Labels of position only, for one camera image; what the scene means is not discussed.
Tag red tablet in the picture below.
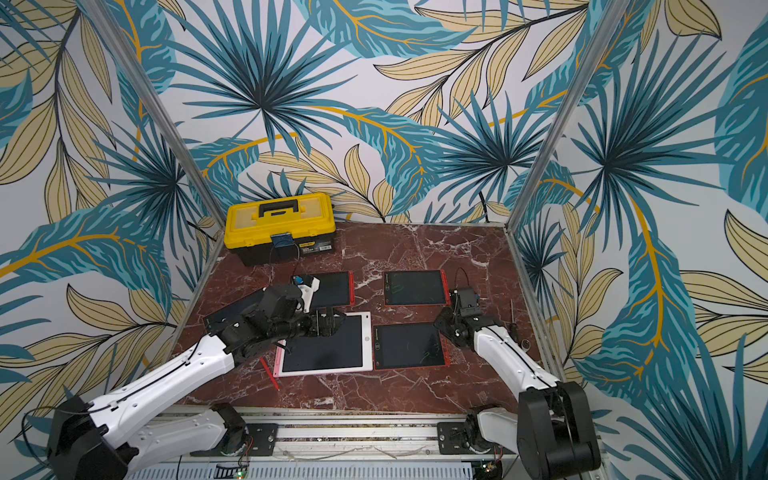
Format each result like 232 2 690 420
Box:
384 270 445 306
373 323 448 370
204 290 264 332
311 271 355 309

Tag red tablet centre back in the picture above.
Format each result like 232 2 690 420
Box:
311 271 355 309

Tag red stylus angled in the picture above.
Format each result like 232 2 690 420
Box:
260 357 280 391

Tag red tablet far left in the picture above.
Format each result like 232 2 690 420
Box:
204 290 264 332

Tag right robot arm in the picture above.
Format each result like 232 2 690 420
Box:
433 287 602 479

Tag large pink writing tablet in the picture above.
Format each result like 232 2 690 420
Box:
273 312 373 377

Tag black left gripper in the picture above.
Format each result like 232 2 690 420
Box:
271 305 347 343

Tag red tablet right front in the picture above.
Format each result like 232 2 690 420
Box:
373 323 448 370

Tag red stylus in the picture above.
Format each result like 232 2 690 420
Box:
440 269 451 306

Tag red tablet right back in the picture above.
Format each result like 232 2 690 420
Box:
384 270 445 306

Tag black yellow screwdriver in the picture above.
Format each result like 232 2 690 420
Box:
508 301 520 342

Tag yellow black toolbox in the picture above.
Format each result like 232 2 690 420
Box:
224 193 336 266

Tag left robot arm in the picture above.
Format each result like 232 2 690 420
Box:
46 277 346 479

